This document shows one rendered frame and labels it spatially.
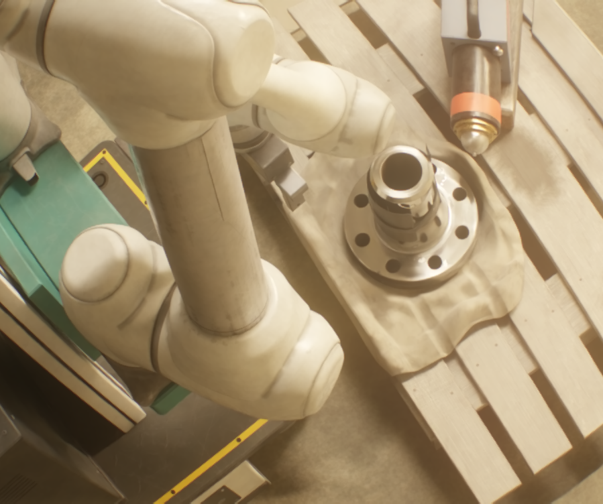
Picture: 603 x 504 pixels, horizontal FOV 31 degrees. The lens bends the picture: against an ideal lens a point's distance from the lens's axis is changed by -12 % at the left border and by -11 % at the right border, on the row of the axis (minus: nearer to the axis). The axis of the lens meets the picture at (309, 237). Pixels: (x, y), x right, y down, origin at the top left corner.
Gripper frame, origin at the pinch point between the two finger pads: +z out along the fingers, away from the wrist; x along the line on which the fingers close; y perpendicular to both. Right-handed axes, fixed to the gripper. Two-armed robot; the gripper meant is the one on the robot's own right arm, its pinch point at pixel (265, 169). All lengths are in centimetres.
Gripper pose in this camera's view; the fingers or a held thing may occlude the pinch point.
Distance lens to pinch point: 185.6
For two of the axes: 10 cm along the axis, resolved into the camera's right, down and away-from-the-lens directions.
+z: 1.7, 3.8, 9.1
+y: -7.5, 6.5, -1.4
